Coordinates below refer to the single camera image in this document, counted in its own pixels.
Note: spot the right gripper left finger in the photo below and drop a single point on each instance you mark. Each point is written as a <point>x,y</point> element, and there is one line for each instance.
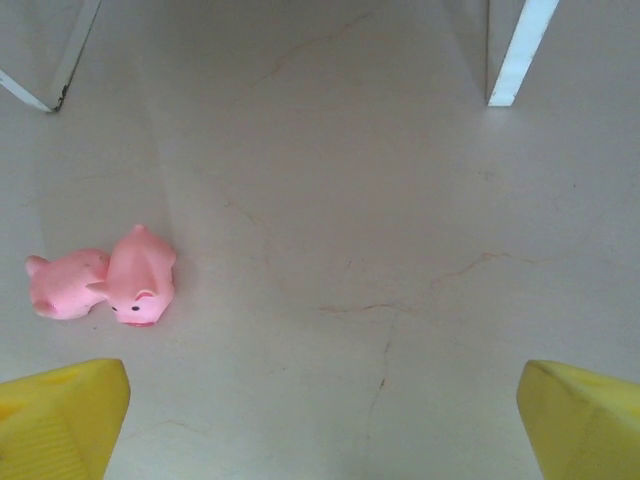
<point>55,425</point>

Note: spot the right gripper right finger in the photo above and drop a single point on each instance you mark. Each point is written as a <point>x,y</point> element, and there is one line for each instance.
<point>590,430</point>

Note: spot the pink plastic pig toy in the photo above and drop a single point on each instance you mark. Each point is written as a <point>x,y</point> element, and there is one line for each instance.
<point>137,270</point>
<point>65,290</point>

